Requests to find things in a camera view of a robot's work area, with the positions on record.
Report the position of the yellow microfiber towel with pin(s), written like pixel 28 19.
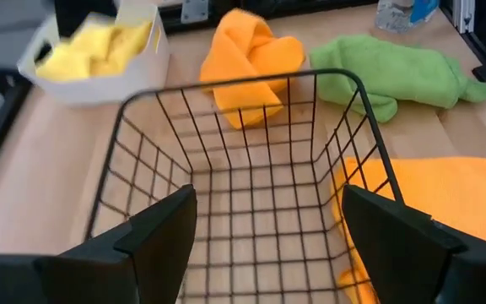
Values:
pixel 95 50

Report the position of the green microfiber towel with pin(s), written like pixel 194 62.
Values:
pixel 395 72

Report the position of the clear container blue label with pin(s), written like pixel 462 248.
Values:
pixel 395 17

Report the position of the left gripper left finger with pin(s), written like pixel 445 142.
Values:
pixel 99 274

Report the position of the orange microfiber towel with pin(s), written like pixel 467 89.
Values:
pixel 458 190
pixel 243 50

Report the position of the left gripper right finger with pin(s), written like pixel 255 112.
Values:
pixel 416 270

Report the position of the white plastic basket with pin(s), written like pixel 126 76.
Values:
pixel 99 90

